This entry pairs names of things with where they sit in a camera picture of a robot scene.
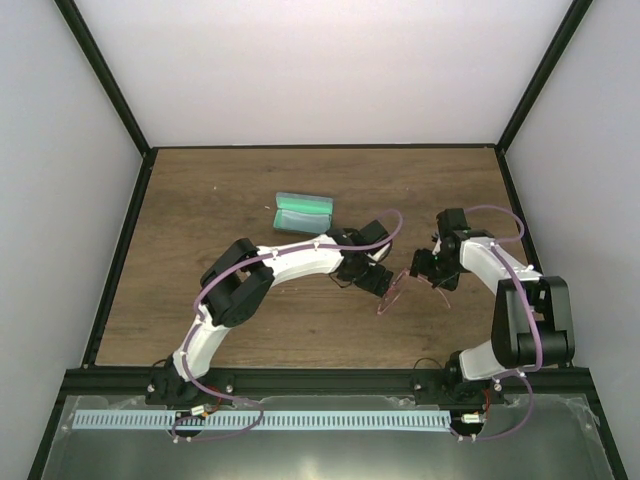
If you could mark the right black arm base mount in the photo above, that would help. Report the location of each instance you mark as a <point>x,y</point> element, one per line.
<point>447,386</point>

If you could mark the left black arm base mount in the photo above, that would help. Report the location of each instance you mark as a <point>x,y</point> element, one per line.
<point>169,389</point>

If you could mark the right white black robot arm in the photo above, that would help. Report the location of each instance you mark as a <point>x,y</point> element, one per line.
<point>532,324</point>

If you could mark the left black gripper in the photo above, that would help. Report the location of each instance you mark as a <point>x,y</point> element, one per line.
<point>374,282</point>

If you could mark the light blue slotted cable duct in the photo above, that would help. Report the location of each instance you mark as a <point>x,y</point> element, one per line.
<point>402,420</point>

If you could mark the black aluminium frame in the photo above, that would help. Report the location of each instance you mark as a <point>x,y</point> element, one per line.
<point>122,378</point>

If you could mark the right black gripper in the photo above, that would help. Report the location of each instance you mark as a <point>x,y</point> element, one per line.
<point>421,265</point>

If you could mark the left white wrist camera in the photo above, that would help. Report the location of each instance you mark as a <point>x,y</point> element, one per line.
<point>382,253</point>

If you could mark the light blue cleaning cloth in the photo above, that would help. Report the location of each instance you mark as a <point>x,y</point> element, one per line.
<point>303,222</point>

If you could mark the pink transparent sunglasses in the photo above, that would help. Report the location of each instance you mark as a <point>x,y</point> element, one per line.
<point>399,285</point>

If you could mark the shiny metal front plate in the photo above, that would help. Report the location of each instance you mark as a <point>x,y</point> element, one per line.
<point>541,437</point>

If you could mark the blue green glasses case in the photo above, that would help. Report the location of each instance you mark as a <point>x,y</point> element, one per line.
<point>302,203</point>

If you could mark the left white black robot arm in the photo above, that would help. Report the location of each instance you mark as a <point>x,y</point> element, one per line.
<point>233,289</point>

